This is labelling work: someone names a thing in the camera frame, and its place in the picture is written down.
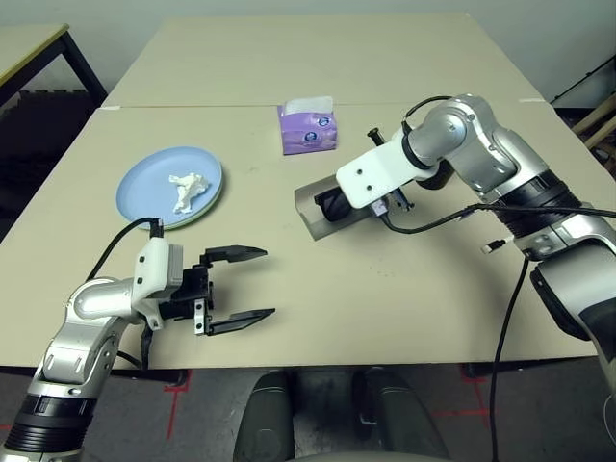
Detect purple tissue pack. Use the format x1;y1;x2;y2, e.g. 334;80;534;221
276;95;340;156

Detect black tripod rod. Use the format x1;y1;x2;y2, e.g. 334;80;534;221
551;52;616;102

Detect black sunglasses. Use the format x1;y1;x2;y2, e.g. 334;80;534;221
313;187;355;223

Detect grey left robot leg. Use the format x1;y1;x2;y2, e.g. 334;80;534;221
234;370;295;462

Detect beige side table black legs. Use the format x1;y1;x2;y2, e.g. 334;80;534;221
0;22;108;105

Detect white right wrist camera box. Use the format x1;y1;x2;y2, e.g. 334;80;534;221
335;139;420;210

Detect grey robot leg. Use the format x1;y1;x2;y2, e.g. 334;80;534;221
234;370;295;462
353;366;449;462

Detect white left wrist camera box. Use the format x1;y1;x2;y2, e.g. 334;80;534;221
132;238;187;331

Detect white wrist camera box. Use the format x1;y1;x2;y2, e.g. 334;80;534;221
335;139;420;210
132;238;187;331

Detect white tissue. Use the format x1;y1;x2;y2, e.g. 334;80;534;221
167;171;212;216

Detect grey right robot leg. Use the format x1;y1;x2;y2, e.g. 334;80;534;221
353;366;449;462

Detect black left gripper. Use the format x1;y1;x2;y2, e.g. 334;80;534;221
158;244;276;337

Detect grey open glasses case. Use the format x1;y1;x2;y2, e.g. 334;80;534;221
294;172;386;242

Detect black table foot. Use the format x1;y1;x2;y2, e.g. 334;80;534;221
464;360;598;379
110;368;189;386

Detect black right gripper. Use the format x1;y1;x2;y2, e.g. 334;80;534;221
366;127;416;213

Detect blue plate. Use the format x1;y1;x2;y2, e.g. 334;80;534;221
115;146;223;227

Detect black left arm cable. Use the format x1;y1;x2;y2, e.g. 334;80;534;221
85;217;167;372

